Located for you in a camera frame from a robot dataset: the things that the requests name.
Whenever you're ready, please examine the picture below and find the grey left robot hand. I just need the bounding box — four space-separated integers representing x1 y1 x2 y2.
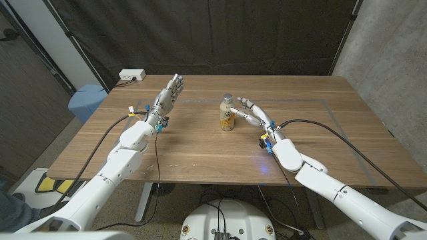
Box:
145 73 185 129

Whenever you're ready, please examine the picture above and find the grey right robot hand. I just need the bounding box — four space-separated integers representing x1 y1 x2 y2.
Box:
230 97 285 143

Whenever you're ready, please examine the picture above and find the juice bottle with silver cap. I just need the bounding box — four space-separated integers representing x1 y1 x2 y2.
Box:
220 93 236 132

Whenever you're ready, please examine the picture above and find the black box on robot base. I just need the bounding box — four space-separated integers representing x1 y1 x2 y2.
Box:
213 229 232 240

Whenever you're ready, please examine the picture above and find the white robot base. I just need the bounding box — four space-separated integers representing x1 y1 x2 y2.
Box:
179 199 277 240

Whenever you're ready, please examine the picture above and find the white power strip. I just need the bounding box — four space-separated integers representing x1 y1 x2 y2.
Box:
118 69 147 81

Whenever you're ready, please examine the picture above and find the black backdrop curtain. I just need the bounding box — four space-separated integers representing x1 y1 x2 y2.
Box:
42 0 364 93

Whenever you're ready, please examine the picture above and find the blue chair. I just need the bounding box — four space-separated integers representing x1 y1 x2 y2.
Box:
67 83 108 125

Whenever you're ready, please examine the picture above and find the black round floor fan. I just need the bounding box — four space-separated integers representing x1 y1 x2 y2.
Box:
151 182 176 197

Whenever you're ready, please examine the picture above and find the grey table leg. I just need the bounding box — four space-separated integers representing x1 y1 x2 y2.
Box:
305 198 326 230
135 182 154 223

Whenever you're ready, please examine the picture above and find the black backdrop stand pole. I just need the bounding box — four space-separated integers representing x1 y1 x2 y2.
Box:
42 0 110 93
328 0 364 76

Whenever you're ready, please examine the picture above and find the black power adapter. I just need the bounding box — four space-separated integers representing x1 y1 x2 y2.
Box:
289 229 313 240

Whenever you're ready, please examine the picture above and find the dark leather shoe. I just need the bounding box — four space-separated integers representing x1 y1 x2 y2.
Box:
39 199 71 219

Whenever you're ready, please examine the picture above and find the white floor platform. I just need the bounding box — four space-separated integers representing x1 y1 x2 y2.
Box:
13 168 86 209

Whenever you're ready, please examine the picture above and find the person leg in blue jeans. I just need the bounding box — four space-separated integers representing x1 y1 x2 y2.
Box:
0 189 41 233

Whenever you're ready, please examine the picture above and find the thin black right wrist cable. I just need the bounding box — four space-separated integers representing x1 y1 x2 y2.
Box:
270 152 301 209

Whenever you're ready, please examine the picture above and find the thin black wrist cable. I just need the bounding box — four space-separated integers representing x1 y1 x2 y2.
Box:
95 131 161 231
270 152 301 209

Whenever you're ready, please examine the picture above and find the thin black left wrist cable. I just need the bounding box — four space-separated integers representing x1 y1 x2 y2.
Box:
95 131 161 231

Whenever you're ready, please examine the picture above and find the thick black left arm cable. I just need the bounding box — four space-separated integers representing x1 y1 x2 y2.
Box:
55 111 147 205

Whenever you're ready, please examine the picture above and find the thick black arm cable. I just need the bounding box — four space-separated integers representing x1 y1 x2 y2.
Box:
55 111 147 205
278 119 427 213

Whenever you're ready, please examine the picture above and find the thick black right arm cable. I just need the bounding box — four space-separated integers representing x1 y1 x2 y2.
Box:
278 119 427 213

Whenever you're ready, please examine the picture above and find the grey floor cable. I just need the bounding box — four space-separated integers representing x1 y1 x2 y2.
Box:
256 185 306 236

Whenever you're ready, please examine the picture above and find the black door handle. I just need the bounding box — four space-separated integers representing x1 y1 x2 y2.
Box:
0 28 21 43

